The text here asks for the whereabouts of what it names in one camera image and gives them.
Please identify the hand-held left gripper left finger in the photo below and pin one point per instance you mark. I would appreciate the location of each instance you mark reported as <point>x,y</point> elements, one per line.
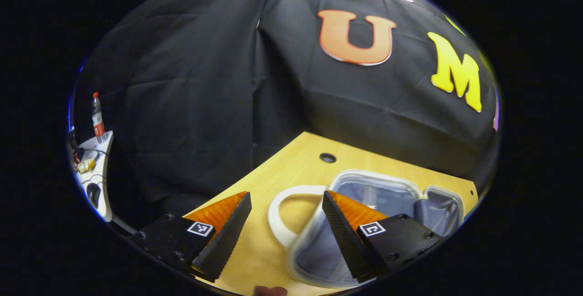
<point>227,239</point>

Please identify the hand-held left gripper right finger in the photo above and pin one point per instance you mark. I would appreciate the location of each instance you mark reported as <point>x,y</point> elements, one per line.
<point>344,239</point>

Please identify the white suitcase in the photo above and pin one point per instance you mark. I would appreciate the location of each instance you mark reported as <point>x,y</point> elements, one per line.
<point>387,198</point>

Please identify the black computer mouse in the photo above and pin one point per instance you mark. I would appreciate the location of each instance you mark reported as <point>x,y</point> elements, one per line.
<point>93,194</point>

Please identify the white side desk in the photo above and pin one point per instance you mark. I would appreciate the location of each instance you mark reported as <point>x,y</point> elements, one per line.
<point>102,168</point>

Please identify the small yellow object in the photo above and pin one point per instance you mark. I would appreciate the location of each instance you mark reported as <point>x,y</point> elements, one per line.
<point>85,165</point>

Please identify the red label plastic bottle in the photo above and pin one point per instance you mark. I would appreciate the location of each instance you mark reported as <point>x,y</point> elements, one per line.
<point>97,116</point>

